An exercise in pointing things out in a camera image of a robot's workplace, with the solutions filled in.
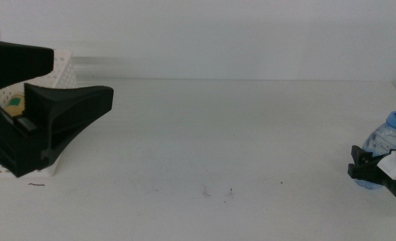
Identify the clear water bottle blue cap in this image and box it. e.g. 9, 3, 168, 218
354, 110, 396, 191

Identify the white perforated plastic basket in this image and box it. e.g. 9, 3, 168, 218
0, 49, 80, 178

